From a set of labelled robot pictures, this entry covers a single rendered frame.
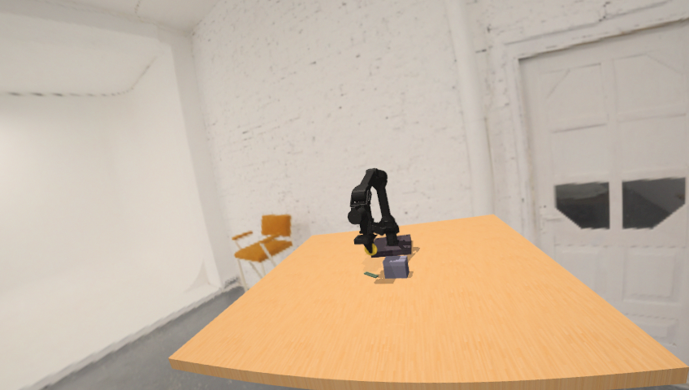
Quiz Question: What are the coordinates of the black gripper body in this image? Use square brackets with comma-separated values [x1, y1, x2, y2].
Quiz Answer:
[353, 217, 375, 245]

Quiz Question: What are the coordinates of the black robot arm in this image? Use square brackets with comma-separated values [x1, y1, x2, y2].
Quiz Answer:
[348, 168, 399, 245]

